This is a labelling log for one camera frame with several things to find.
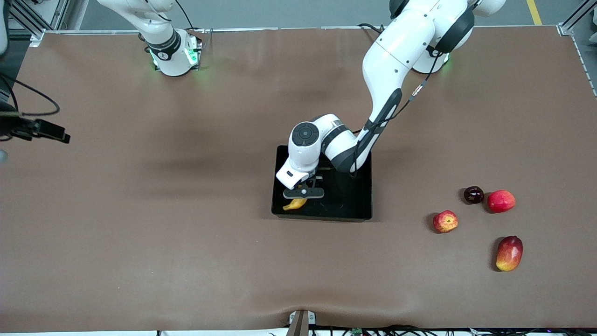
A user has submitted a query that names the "black plastic box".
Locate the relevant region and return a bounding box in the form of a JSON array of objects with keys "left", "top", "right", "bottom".
[{"left": 271, "top": 145, "right": 373, "bottom": 222}]

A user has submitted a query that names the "red yellow apple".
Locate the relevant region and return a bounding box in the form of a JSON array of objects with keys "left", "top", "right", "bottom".
[{"left": 432, "top": 210, "right": 458, "bottom": 234}]

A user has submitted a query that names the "large table mat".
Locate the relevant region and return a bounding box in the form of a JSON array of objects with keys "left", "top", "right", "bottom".
[{"left": 0, "top": 26, "right": 597, "bottom": 333}]

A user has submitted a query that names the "dark purple plum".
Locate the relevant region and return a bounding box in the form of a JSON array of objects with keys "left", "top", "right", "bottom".
[{"left": 463, "top": 186, "right": 485, "bottom": 205}]

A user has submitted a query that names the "red peach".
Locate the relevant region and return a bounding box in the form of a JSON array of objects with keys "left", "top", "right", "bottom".
[{"left": 487, "top": 189, "right": 516, "bottom": 214}]

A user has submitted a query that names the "red yellow mango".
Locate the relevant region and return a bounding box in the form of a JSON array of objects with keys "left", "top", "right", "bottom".
[{"left": 495, "top": 236, "right": 523, "bottom": 272}]

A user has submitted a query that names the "aluminium corner profile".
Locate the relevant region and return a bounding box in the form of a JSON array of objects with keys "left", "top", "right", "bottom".
[{"left": 560, "top": 0, "right": 597, "bottom": 35}]

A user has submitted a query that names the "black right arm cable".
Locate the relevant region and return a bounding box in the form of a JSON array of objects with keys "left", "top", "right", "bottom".
[{"left": 0, "top": 74, "right": 61, "bottom": 117}]

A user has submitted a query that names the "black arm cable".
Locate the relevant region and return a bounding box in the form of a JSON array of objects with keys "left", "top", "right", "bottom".
[
  {"left": 352, "top": 47, "right": 444, "bottom": 179},
  {"left": 0, "top": 74, "right": 61, "bottom": 117}
]

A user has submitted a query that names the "aluminium frame with black struts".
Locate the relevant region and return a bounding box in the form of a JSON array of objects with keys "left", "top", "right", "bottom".
[{"left": 7, "top": 0, "right": 70, "bottom": 47}]

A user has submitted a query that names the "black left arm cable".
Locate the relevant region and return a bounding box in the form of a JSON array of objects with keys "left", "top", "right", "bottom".
[{"left": 352, "top": 47, "right": 444, "bottom": 179}]

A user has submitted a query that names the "grey metal camera mount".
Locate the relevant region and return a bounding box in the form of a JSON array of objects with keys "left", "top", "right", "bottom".
[{"left": 285, "top": 309, "right": 317, "bottom": 336}]

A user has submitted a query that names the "black left base cable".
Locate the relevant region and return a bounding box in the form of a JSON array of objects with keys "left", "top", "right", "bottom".
[{"left": 357, "top": 22, "right": 390, "bottom": 35}]

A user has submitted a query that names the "black base cable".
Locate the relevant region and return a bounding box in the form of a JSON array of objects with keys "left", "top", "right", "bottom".
[
  {"left": 174, "top": 0, "right": 195, "bottom": 31},
  {"left": 357, "top": 22, "right": 390, "bottom": 35}
]

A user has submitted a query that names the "black right base cable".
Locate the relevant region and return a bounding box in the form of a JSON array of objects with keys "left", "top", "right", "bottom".
[{"left": 174, "top": 0, "right": 195, "bottom": 31}]

